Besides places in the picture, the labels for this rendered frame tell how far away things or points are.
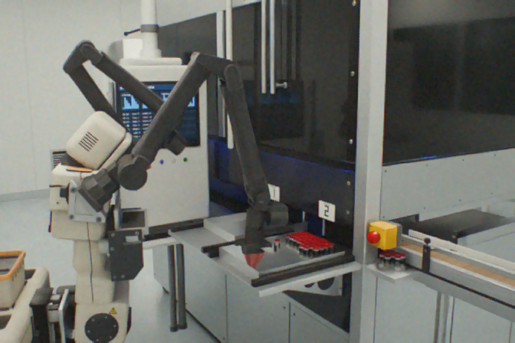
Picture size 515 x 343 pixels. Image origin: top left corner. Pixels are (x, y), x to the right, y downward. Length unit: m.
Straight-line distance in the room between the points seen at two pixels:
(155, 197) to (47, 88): 4.58
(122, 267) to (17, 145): 5.29
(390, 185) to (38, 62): 5.60
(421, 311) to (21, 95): 5.65
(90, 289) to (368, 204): 0.91
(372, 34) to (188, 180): 1.19
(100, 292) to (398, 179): 1.02
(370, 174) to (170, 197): 1.08
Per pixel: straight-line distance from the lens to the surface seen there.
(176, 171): 2.33
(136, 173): 1.33
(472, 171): 2.02
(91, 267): 1.62
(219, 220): 2.07
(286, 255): 1.72
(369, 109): 1.56
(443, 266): 1.60
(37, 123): 6.74
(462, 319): 2.23
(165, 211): 2.35
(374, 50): 1.57
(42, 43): 6.76
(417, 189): 1.78
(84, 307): 1.62
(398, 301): 1.87
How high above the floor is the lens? 1.49
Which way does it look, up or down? 11 degrees down
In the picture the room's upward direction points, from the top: straight up
